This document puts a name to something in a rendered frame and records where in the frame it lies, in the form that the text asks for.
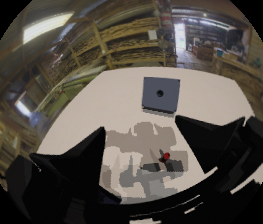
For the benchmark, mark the dark red peg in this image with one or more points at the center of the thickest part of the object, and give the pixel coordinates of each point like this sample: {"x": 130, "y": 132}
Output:
{"x": 166, "y": 156}

